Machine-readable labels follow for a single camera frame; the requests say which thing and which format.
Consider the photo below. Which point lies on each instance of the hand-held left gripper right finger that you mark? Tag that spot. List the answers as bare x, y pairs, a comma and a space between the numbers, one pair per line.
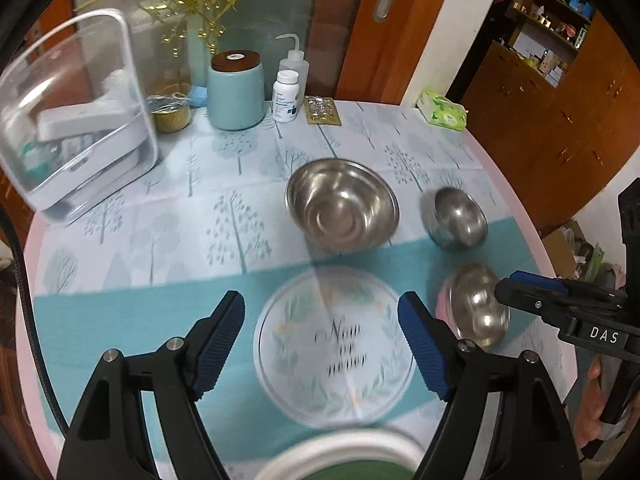
422, 345

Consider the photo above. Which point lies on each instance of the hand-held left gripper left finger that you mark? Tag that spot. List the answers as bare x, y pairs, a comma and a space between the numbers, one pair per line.
220, 345

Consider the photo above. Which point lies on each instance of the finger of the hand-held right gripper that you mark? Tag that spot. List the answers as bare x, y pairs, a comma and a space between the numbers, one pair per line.
540, 280
525, 297

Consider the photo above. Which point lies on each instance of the pink-based steel bowl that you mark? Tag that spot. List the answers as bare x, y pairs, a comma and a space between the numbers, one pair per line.
472, 305

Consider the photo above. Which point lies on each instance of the round floral plate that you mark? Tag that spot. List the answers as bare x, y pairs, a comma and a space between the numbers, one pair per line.
332, 360

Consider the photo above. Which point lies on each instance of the white rimmed green bowl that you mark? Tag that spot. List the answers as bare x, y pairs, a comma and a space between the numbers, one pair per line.
340, 447

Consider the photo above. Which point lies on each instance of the green plate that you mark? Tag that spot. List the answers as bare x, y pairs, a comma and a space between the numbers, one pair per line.
345, 472

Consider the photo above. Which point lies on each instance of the person's right hand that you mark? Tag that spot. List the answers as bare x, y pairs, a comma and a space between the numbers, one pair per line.
592, 410

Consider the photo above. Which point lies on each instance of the cardboard box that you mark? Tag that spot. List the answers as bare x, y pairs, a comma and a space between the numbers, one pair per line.
567, 252

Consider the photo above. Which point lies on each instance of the teal striped table runner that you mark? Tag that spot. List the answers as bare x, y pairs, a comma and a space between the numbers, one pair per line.
150, 320

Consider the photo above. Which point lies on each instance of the small steel bowl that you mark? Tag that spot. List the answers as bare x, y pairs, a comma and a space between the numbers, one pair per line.
459, 217

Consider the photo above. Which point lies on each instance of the tree print tablecloth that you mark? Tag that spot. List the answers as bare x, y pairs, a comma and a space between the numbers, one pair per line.
200, 200

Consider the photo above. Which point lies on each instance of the large steel bowl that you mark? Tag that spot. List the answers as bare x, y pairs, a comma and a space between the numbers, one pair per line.
342, 205

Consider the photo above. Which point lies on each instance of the wooden shelf cabinet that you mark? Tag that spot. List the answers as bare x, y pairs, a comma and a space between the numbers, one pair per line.
555, 85

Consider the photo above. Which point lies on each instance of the green tissue pack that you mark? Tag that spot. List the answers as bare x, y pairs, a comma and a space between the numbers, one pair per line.
442, 110

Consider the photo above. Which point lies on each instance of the yellow tin can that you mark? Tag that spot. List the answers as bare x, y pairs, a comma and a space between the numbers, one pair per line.
170, 114

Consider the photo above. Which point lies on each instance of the white pill bottle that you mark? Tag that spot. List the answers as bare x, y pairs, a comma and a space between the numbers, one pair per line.
286, 99

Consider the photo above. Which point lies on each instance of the blister pack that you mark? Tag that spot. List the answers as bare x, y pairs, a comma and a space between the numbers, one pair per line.
323, 110

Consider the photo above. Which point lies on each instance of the teal canister with brown lid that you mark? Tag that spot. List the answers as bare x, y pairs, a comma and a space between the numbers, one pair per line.
236, 90

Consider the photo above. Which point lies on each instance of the white clear storage box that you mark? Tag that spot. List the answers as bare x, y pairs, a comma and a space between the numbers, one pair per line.
75, 125

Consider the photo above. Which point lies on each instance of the white squeeze bottle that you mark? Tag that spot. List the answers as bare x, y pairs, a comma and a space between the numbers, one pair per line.
294, 60

